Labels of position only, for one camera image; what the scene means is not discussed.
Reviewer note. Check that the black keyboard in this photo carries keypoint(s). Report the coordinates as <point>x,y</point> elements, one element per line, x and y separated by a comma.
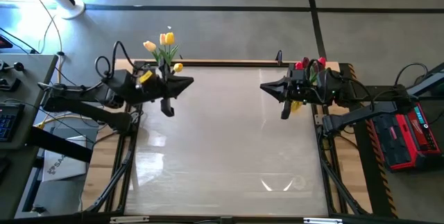
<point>10,123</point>

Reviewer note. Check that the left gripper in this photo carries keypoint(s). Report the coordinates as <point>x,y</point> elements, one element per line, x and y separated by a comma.
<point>145,90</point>

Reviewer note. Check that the yellow glass vase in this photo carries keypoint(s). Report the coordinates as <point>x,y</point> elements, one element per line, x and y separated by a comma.
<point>297,106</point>

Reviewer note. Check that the grey desk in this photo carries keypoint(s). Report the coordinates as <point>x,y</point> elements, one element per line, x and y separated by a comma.
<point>31,88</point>

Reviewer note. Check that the red black tool case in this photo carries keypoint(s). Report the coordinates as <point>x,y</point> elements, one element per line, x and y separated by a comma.
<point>406,140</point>

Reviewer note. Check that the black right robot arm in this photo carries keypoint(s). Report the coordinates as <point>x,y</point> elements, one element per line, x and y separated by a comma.
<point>364,113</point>

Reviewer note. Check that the silver metal bracket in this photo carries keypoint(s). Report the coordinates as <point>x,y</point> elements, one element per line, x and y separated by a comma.
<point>322,221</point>
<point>130,220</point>

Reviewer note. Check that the black joystick knob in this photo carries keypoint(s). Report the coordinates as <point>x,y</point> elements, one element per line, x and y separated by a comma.
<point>18,66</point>

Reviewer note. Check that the black hazard striped strip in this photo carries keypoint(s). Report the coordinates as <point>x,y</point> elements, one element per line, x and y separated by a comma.
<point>378,189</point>

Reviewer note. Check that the white printed box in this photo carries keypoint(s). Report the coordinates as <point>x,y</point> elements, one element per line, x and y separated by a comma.
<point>66,168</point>

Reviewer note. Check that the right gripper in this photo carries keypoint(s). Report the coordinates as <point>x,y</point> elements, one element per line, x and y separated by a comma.
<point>312,94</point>

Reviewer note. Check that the black metal bar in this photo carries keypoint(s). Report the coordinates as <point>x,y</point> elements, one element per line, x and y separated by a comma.
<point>59,144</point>

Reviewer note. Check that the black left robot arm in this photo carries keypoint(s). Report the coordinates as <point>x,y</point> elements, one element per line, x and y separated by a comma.
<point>79,94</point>

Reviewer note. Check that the peach tulip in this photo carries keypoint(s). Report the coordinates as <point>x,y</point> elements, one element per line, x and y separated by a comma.
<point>162,39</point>
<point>150,46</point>

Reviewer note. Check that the black metal table frame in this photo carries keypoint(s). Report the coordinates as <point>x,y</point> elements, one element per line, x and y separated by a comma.
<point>225,64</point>

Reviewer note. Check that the grey metal stand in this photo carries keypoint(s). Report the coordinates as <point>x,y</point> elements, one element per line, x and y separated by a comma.
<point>430,82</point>

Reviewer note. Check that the yellow tag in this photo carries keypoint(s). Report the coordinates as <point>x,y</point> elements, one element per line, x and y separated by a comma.
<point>145,76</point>

